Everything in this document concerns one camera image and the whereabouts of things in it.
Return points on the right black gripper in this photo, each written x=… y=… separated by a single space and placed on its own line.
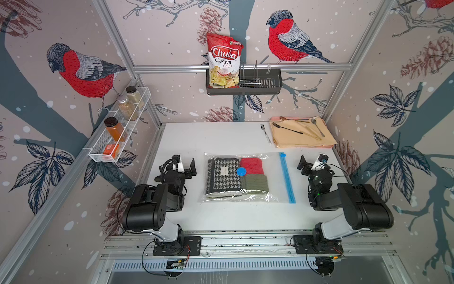
x=302 y=164

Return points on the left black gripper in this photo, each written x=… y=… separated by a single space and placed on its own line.
x=187 y=173

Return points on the red knitted scarf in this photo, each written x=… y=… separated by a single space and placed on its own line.
x=251 y=165

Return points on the olive green knitted scarf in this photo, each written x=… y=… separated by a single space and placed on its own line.
x=254 y=184

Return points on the clear plastic vacuum bag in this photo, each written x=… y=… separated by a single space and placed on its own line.
x=275 y=168

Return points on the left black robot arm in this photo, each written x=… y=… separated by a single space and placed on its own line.
x=147 y=208

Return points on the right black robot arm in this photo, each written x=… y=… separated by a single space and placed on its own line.
x=362 y=209

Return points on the black white houndstooth scarf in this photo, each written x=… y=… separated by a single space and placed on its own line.
x=223 y=180

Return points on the blue vacuum bag valve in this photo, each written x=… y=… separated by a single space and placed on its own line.
x=241 y=171

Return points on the red Chuba chips bag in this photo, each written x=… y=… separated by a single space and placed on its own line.
x=224 y=58

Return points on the beige tongs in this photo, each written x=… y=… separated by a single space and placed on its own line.
x=307 y=128

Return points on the beige cloth napkin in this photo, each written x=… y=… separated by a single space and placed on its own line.
x=288 y=139

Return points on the silver spoon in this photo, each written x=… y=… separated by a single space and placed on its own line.
x=314 y=121

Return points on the black fork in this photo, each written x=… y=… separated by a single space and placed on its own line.
x=285 y=128

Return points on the gold spoon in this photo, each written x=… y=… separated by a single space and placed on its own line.
x=301 y=120

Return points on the pink tray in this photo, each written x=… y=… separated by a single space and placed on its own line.
x=277 y=118

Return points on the small orange box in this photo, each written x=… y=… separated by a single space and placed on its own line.
x=111 y=150

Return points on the orange spice jar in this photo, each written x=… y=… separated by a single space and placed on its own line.
x=115 y=129

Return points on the beige spice jar middle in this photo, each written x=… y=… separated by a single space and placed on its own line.
x=127 y=108

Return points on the beige spice jar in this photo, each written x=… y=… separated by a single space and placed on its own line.
x=127 y=108
x=135 y=97

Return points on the beige spice jar rear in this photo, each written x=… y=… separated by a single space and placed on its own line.
x=135 y=97

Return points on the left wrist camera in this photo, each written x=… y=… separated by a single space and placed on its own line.
x=178 y=164

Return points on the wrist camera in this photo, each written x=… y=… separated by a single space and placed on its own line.
x=320 y=162
x=178 y=164

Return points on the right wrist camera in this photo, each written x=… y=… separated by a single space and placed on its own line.
x=320 y=162

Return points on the white handled fork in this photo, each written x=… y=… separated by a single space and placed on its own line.
x=265 y=133

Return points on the clear acrylic wall shelf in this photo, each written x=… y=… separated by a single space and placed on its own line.
x=124 y=157

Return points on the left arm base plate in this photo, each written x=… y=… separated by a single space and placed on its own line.
x=181 y=247

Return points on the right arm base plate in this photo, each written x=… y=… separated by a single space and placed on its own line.
x=305 y=244

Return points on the black wall basket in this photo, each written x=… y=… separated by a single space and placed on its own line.
x=252 y=82

